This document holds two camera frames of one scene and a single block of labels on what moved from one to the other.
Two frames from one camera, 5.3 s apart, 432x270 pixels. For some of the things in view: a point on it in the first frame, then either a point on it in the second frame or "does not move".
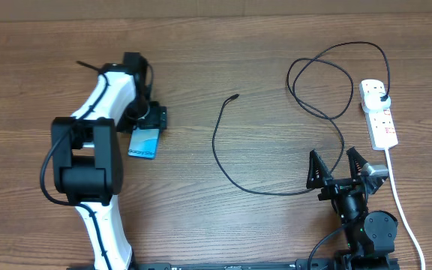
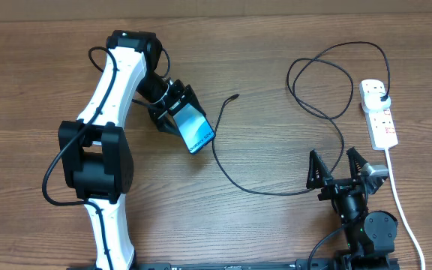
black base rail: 250,265 does not move
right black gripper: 333,186 does not move
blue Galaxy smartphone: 144,142 -> 193,127
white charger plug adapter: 376,101 does not move
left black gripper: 157,118 -> 165,124
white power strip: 379,122 does not move
